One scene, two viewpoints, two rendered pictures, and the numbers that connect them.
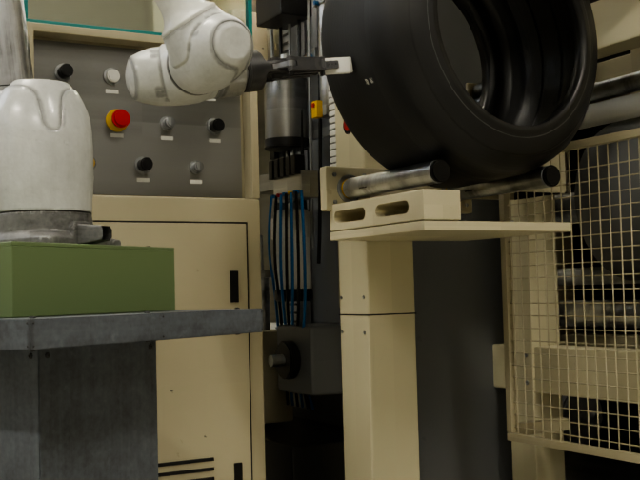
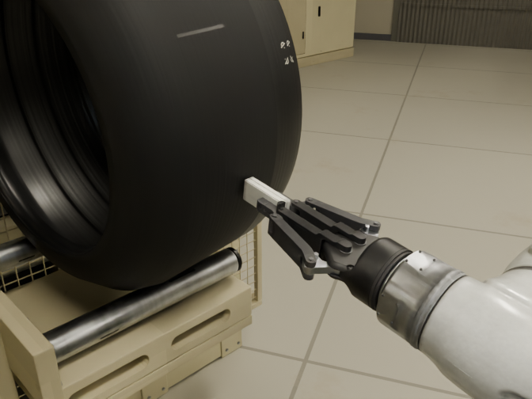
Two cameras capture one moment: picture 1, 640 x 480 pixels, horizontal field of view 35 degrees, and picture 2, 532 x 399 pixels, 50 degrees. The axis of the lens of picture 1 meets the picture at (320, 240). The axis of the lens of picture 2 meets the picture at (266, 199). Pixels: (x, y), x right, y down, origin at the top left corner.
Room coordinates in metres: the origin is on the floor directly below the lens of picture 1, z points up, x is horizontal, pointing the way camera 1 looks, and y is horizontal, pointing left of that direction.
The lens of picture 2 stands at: (2.10, 0.59, 1.43)
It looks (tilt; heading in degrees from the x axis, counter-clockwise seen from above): 26 degrees down; 255
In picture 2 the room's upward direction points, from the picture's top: straight up
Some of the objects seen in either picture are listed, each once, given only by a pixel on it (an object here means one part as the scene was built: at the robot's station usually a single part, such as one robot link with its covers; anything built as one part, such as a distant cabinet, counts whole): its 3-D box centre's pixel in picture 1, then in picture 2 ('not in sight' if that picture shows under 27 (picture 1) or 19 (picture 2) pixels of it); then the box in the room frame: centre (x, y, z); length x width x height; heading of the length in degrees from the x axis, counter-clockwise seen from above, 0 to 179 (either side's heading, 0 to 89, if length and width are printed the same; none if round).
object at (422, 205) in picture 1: (390, 211); (149, 335); (2.10, -0.15, 0.84); 0.36 x 0.09 x 0.06; 29
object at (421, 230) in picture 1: (447, 230); (107, 314); (2.17, -0.27, 0.80); 0.37 x 0.36 x 0.02; 119
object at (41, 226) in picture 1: (52, 231); not in sight; (1.62, 0.43, 0.78); 0.22 x 0.18 x 0.06; 62
